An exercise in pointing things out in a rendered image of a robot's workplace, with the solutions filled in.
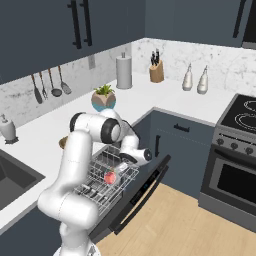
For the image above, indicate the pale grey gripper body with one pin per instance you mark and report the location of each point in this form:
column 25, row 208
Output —
column 122, row 166

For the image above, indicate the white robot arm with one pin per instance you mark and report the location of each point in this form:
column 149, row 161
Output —
column 75, row 173

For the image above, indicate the red cup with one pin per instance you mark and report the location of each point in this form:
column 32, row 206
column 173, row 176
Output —
column 110, row 178

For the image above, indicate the black dishwasher door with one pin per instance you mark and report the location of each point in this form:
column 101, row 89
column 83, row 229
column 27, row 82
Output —
column 143, row 195

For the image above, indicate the brown bowl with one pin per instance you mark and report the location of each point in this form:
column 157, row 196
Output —
column 62, row 143

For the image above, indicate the dark blue lower cupboard door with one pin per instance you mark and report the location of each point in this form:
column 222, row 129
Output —
column 186, row 163

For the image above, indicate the dark blue cupboard door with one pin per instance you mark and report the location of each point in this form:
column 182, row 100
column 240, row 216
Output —
column 186, row 163
column 33, row 33
column 113, row 23

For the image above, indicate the dark blue upper cupboard door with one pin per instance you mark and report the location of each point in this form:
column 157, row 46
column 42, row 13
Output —
column 113, row 23
column 33, row 33

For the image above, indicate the green plant in pot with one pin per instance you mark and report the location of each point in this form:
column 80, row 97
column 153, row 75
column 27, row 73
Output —
column 104, row 99

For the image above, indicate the dark blue drawer front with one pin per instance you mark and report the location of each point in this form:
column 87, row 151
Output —
column 196, row 128

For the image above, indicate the white paper towel roll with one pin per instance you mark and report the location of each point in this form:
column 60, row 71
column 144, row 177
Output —
column 124, row 72

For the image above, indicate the wooden knife block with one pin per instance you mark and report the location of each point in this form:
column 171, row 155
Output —
column 156, row 71

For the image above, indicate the dark hanging ladle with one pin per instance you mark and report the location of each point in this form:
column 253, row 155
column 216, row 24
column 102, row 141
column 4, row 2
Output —
column 55, row 89

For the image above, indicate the dark sink basin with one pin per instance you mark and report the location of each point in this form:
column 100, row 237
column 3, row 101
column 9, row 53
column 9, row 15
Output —
column 15, row 180

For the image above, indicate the steel stove with oven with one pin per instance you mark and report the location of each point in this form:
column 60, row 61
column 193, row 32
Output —
column 230, row 166

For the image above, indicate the white bottle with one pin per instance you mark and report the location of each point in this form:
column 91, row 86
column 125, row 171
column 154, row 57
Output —
column 187, row 80
column 202, row 82

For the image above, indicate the dark hanging fork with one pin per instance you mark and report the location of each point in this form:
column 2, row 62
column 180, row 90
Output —
column 43, row 89

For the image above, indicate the dark hanging spatula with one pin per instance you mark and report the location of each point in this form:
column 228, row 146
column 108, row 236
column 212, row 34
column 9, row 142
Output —
column 37, row 91

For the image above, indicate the white soap dispenser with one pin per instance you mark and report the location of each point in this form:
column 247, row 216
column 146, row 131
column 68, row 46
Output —
column 8, row 129

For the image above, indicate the dark blue upper cupboard run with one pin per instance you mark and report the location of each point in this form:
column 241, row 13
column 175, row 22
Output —
column 193, row 18

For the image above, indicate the black extractor hood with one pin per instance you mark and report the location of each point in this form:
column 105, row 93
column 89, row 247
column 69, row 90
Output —
column 250, row 26

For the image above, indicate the grey wall outlet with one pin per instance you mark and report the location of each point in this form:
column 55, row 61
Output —
column 91, row 61

